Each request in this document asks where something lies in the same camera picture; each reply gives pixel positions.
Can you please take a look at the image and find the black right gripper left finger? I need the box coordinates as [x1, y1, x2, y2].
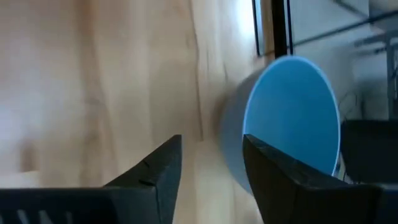
[0, 134, 183, 224]

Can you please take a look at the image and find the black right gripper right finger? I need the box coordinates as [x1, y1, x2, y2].
[242, 133, 398, 224]

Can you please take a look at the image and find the black block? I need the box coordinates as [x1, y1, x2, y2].
[340, 119, 398, 184]

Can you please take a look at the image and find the blue bowl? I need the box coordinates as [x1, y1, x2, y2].
[217, 55, 342, 195]

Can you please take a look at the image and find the grey metal frame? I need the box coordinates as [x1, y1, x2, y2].
[354, 30, 398, 121]

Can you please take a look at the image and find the black frame wooden shelf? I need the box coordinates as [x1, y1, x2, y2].
[251, 0, 398, 60]

